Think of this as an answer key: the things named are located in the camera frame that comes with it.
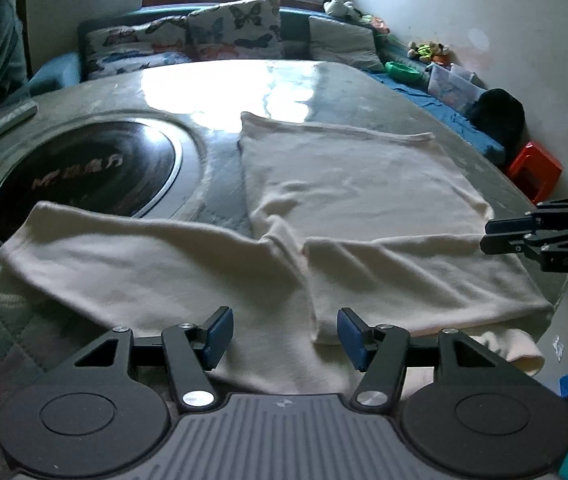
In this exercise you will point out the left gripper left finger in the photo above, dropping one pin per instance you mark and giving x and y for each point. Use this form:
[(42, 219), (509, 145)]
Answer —
[(186, 350)]

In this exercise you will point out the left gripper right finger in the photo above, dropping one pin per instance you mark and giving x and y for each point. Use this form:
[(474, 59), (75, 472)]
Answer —
[(382, 354)]

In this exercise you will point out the cream knit sweater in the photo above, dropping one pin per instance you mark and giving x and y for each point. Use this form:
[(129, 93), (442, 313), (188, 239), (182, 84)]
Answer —
[(341, 217)]

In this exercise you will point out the red plastic stool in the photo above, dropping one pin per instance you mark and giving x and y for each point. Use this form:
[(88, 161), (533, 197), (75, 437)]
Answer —
[(535, 171)]

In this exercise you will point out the black bag on sofa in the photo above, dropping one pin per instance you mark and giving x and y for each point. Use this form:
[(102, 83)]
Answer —
[(501, 116)]

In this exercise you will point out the clear plastic storage box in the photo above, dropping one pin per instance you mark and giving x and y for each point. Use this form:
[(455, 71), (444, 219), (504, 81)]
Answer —
[(452, 90)]

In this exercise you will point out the black round induction cooktop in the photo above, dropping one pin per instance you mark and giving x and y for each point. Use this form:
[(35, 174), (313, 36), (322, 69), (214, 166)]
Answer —
[(120, 167)]

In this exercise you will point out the green plastic bowl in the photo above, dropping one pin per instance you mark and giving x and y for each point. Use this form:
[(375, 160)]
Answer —
[(403, 74)]

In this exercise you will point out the small plush toys pile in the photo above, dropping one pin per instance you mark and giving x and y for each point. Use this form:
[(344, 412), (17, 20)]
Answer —
[(432, 52)]

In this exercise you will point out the colourful toy near panda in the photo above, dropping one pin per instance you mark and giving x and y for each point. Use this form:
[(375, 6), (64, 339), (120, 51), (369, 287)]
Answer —
[(377, 24)]

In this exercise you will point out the grey plain cushion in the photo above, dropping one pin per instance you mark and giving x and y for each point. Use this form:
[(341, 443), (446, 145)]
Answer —
[(344, 43)]

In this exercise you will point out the left butterfly print pillow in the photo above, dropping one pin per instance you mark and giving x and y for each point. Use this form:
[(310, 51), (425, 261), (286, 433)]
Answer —
[(126, 49)]

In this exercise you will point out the butterfly print pillow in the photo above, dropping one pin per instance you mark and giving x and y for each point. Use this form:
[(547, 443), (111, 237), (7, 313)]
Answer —
[(239, 30), (126, 49)]

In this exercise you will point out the panda plush toy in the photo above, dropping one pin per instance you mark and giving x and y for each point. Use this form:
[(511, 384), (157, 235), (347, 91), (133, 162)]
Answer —
[(344, 9)]

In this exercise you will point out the right butterfly print pillow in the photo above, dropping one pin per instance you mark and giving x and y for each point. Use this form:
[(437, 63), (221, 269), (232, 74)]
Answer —
[(239, 30)]

